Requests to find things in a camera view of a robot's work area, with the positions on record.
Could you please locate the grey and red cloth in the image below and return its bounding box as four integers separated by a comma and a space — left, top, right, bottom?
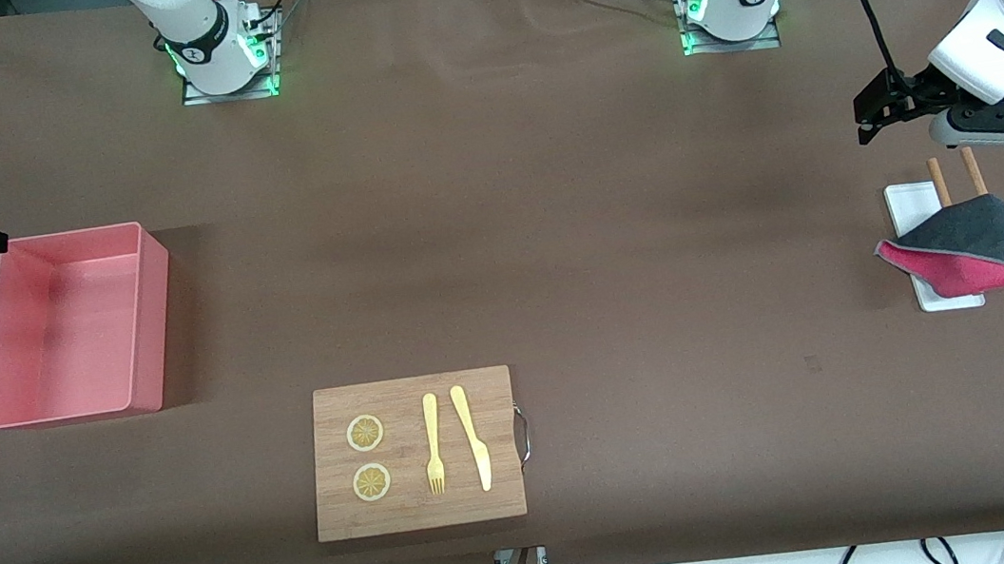
869, 191, 1004, 308

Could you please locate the wooden dowel stick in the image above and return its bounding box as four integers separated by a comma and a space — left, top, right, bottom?
927, 156, 955, 212
958, 145, 991, 200

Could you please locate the white rectangular tray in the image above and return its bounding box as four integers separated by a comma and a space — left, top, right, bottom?
882, 176, 987, 318

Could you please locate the pink plastic bin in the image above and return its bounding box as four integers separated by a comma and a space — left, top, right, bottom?
0, 218, 189, 432

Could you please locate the lemon slice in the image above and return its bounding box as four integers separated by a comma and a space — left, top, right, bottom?
344, 413, 388, 455
351, 461, 394, 504

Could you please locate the yellow plastic fork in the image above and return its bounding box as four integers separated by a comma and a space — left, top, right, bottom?
417, 392, 450, 496

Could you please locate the yellow plastic knife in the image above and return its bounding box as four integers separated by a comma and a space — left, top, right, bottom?
449, 381, 495, 496

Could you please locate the wooden cutting board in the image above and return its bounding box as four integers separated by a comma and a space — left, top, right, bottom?
299, 363, 541, 544

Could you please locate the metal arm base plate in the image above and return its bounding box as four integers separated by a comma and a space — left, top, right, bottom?
675, 0, 783, 60
172, 4, 285, 108

